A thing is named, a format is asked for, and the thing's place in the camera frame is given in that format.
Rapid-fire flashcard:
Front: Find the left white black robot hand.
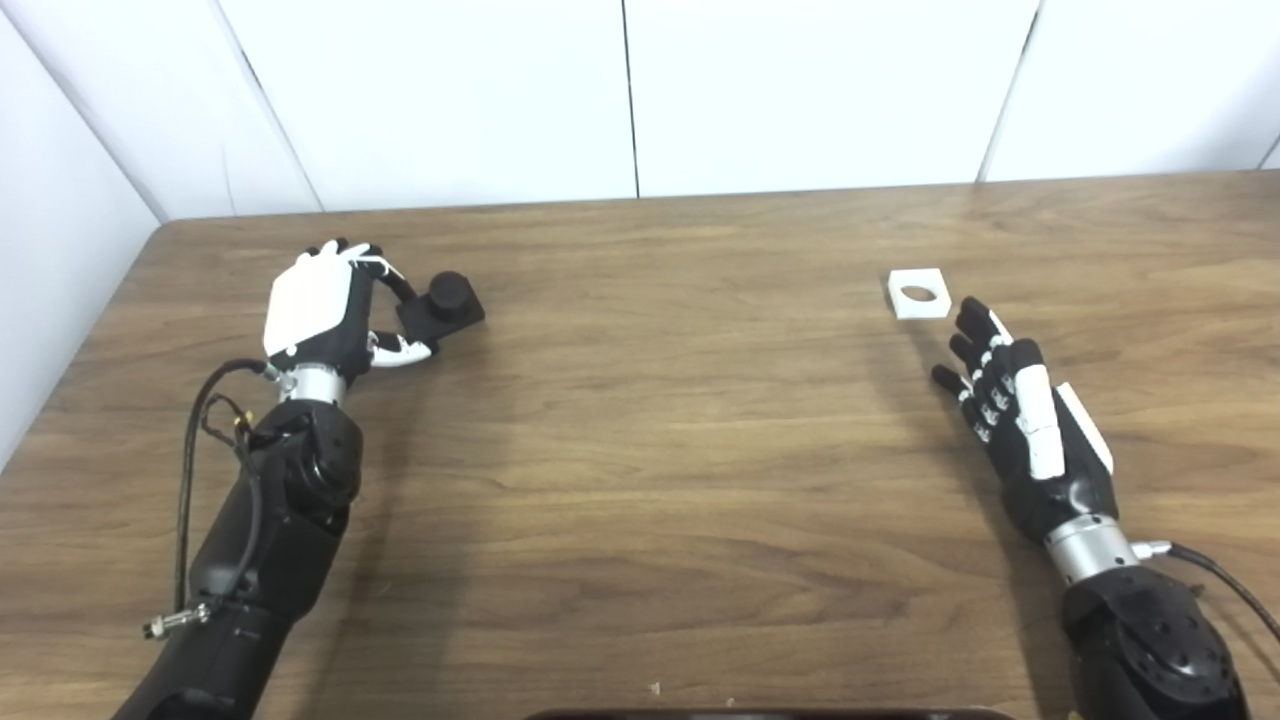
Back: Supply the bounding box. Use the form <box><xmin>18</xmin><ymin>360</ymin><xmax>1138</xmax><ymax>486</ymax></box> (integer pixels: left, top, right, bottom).
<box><xmin>262</xmin><ymin>238</ymin><xmax>436</xmax><ymax>381</ymax></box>

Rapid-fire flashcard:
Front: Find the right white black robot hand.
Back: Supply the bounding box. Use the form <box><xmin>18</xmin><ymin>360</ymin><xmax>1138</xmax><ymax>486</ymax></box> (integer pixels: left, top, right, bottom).
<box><xmin>931</xmin><ymin>296</ymin><xmax>1119</xmax><ymax>546</ymax></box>

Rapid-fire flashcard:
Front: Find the black peg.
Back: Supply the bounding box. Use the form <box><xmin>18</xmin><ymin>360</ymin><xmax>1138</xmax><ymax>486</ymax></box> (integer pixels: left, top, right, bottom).
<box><xmin>396</xmin><ymin>271</ymin><xmax>487</xmax><ymax>336</ymax></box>

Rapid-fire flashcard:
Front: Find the white square piece with hole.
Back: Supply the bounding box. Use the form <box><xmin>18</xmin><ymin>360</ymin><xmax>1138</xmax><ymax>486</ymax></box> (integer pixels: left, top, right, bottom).
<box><xmin>887</xmin><ymin>267</ymin><xmax>952</xmax><ymax>321</ymax></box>

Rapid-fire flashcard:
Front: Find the dark robot torso edge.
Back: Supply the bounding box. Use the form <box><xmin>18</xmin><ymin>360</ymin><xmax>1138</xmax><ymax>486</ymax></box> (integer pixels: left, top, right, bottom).
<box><xmin>522</xmin><ymin>708</ymin><xmax>1016</xmax><ymax>720</ymax></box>

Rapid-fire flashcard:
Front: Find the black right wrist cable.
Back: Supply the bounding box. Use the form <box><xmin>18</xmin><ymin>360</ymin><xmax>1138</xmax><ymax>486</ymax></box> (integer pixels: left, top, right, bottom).
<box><xmin>1130</xmin><ymin>540</ymin><xmax>1280</xmax><ymax>646</ymax></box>

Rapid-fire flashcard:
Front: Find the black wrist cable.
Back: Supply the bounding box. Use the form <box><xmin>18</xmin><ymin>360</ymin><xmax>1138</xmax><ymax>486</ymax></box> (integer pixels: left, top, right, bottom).
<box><xmin>1130</xmin><ymin>540</ymin><xmax>1280</xmax><ymax>646</ymax></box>
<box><xmin>143</xmin><ymin>358</ymin><xmax>276</xmax><ymax>641</ymax></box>

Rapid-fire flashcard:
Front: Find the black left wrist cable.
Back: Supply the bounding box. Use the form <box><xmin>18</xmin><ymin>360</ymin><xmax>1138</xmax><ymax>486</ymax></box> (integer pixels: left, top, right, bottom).
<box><xmin>143</xmin><ymin>358</ymin><xmax>276</xmax><ymax>641</ymax></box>

